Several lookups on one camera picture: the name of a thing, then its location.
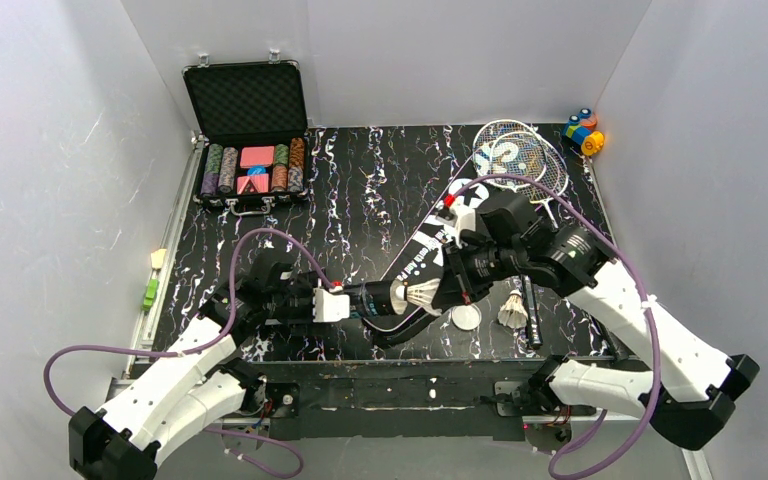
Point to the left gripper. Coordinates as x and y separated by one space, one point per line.
355 299

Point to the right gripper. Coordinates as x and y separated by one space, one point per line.
458 277

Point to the white tube lid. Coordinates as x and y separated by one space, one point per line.
466 318

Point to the white feather shuttlecock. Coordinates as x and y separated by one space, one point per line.
512 314
422 295

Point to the black racket bag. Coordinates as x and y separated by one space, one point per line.
418 261

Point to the black shuttlecock tube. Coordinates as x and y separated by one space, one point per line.
376 299

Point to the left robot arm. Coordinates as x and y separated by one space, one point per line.
198 381

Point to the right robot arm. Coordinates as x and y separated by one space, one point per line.
688 389

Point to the white badminton racket lower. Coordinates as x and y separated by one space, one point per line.
532 331

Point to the white badminton racket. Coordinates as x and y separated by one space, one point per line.
532 331
513 147

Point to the white badminton racket upper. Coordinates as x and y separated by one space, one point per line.
513 147

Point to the black poker chip case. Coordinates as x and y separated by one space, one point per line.
248 105

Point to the colourful toy blocks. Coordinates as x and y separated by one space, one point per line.
582 129

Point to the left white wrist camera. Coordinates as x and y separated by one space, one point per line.
330 307

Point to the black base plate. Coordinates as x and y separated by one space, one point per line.
406 398

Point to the green clip on rail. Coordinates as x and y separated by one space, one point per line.
150 294

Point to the beige clip on rail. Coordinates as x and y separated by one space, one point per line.
157 258

